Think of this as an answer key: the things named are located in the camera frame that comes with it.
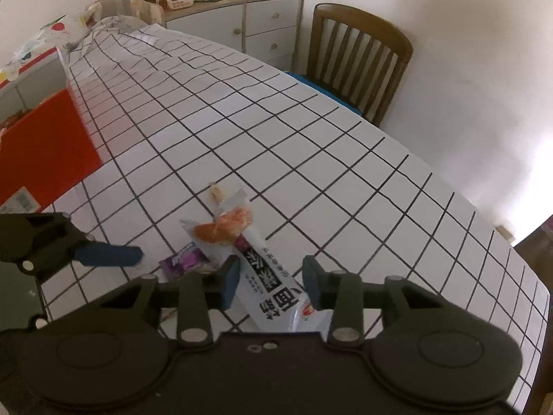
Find small dark purple packet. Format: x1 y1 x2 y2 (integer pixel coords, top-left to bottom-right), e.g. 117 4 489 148
159 242 217 279

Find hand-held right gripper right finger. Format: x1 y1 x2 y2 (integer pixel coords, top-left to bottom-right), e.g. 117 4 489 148
302 256 446 347

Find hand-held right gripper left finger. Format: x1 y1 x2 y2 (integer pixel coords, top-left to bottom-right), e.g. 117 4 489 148
97 255 241 349

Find white noodle snack packet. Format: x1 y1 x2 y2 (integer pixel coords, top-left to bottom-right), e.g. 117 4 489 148
179 188 335 333

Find white colourful dotted bag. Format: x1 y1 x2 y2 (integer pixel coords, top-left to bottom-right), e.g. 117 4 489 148
0 0 104 83

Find white drawer cabinet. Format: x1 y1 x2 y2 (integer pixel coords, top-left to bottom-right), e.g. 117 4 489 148
160 0 305 72

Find wooden desktop tray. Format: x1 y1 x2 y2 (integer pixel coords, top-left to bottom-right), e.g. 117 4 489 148
130 0 167 27

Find white checked tablecloth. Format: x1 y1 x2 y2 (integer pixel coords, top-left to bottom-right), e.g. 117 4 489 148
43 17 551 415

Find blue seat cushion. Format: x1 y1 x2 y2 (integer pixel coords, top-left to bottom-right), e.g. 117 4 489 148
287 70 361 115

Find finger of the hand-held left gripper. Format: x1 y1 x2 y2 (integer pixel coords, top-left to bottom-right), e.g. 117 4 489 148
0 213 144 277

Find red and white cardboard box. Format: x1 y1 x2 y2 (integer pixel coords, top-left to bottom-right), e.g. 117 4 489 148
0 47 104 213

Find clear glass jar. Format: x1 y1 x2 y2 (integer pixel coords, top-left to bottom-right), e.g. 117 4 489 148
114 0 143 20

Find wooden slatted chair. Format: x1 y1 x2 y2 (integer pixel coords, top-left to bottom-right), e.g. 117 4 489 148
304 3 414 128

